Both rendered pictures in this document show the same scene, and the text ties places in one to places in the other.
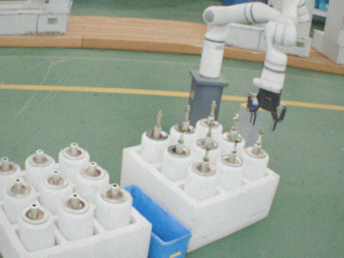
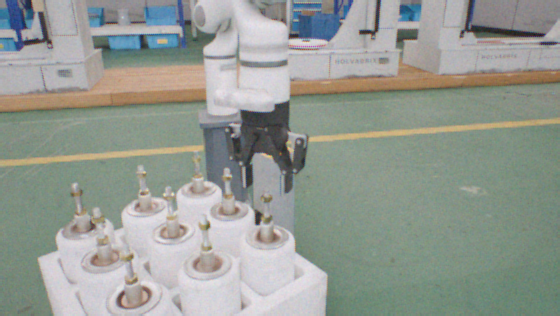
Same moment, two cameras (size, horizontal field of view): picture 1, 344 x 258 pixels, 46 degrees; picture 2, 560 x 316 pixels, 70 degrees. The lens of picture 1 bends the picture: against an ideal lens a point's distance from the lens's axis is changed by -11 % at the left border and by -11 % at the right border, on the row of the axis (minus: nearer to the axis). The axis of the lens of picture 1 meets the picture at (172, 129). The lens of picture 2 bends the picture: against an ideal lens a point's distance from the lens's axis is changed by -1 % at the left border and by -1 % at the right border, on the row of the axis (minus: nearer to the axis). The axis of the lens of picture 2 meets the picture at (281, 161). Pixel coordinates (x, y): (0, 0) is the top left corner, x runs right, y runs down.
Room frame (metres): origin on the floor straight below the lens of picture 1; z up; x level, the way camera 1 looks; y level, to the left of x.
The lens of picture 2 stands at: (0.71, -0.32, 0.65)
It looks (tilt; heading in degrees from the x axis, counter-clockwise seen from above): 23 degrees down; 1
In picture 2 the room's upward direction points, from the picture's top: straight up
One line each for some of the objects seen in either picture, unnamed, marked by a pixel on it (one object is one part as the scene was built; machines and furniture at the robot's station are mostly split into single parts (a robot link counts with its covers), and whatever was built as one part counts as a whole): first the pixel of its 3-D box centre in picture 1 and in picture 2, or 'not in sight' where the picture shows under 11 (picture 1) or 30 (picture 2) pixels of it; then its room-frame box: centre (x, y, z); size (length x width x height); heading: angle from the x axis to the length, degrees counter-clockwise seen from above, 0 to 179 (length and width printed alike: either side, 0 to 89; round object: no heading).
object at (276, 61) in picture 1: (276, 45); (257, 7); (1.31, -0.28, 0.63); 0.09 x 0.07 x 0.15; 70
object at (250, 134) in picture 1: (244, 143); (273, 210); (1.56, -0.29, 0.16); 0.07 x 0.07 x 0.31; 41
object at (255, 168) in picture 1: (250, 175); (267, 279); (1.31, -0.29, 0.16); 0.10 x 0.10 x 0.18
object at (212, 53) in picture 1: (211, 58); (221, 86); (1.89, -0.13, 0.39); 0.09 x 0.09 x 0.17; 14
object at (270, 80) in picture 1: (271, 76); (258, 79); (1.29, -0.28, 0.53); 0.11 x 0.09 x 0.06; 155
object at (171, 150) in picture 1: (179, 151); (106, 258); (1.24, -0.03, 0.25); 0.08 x 0.08 x 0.01
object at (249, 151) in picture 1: (255, 153); (267, 237); (1.31, -0.29, 0.25); 0.08 x 0.08 x 0.01
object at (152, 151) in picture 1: (153, 159); (93, 268); (1.33, 0.05, 0.16); 0.10 x 0.10 x 0.18
